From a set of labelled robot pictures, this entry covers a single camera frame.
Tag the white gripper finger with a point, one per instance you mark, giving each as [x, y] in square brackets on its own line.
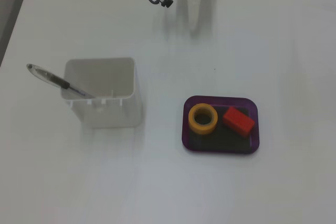
[193, 6]

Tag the purple metal tray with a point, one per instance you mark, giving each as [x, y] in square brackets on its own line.
[187, 142]

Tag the black clear ballpoint pen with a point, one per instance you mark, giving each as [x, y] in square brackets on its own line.
[53, 79]

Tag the red rectangular block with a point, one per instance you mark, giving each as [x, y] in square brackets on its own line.
[238, 122]

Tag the yellow tape roll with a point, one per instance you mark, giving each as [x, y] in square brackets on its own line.
[194, 127]

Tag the white plastic pen holder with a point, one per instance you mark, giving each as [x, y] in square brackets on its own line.
[113, 115]

